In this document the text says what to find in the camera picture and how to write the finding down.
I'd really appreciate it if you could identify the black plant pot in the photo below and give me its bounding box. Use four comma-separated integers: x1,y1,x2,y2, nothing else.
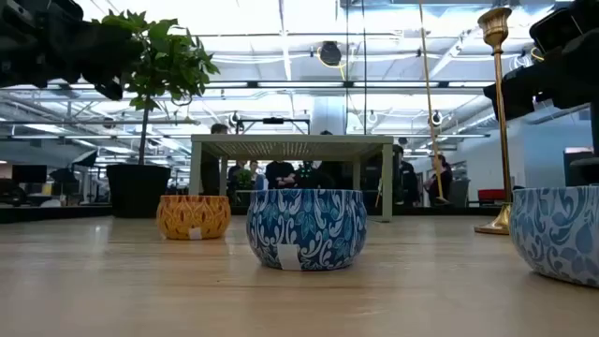
106,163,172,219

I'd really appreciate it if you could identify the green perforated metal shelf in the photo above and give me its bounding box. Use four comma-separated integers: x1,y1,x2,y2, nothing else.
188,134,395,223

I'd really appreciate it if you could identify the dark blue floral candle tin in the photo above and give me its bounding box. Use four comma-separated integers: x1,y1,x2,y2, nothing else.
245,188,369,271

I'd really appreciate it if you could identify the grey chair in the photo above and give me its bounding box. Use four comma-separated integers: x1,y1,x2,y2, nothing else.
447,179,471,208

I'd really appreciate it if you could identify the yellow hanging cord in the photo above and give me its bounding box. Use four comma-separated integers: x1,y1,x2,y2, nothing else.
417,0,451,206

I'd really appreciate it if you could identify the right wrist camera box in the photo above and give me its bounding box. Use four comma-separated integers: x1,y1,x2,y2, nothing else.
528,0,599,53

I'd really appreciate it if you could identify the tall brass candlestick holder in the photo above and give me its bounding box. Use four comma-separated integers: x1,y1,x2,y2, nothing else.
474,7,515,236

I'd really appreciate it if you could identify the leafy green plant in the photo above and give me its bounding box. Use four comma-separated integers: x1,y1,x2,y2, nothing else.
91,8,221,166

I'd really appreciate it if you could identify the orange patterned candle tin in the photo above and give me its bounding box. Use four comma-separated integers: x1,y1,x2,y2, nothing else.
155,194,232,242

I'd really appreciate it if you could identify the dark cabinet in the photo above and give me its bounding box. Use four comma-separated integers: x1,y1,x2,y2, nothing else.
563,147,595,187

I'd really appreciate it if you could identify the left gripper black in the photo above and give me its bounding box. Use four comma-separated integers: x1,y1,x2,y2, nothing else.
0,0,144,102

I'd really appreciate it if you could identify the black overhead bar rig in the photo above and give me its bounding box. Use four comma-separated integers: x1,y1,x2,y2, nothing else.
235,116,312,136

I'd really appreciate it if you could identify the black ceiling cord reel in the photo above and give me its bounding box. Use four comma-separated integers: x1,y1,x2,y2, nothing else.
319,40,343,67

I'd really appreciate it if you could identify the small green plant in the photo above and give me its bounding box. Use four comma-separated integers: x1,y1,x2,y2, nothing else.
235,168,255,192

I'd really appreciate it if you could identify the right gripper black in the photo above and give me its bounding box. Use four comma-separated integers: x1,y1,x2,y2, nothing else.
483,27,599,122

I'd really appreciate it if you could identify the red seat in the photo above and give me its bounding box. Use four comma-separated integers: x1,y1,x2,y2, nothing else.
476,188,506,205

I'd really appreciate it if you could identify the light blue floral candle tin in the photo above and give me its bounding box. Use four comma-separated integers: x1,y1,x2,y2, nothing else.
508,185,599,287

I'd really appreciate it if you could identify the black lamp shade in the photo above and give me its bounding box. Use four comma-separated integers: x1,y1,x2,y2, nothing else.
69,149,99,169

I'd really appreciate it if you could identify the black monitor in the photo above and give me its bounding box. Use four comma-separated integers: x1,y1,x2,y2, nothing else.
11,164,48,184

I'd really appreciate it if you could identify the person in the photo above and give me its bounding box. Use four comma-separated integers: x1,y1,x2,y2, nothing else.
265,161,298,190
247,159,267,191
392,144,421,207
313,129,345,190
200,122,230,196
423,154,454,206
227,159,248,192

